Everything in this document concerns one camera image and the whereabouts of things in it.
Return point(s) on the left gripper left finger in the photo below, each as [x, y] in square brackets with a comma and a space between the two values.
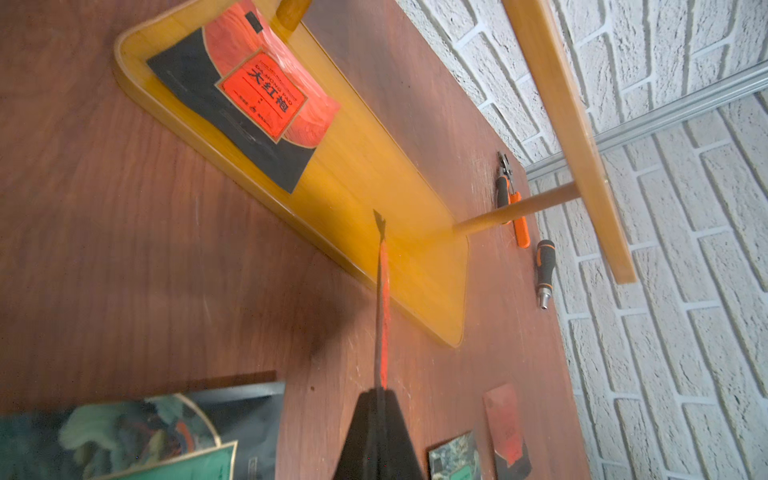
[360, 453]

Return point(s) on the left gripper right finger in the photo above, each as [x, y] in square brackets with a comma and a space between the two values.
[397, 457]

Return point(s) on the green tea bag right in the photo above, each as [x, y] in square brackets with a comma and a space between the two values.
[457, 459]

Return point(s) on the green tea bag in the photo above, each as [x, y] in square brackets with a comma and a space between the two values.
[227, 433]
[457, 459]

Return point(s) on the green tea bag centre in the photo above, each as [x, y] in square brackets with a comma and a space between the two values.
[227, 433]

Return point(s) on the yellow two-tier wooden shelf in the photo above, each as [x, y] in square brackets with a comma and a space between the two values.
[360, 198]

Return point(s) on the black orange screwdriver handle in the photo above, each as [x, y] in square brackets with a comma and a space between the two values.
[545, 263]

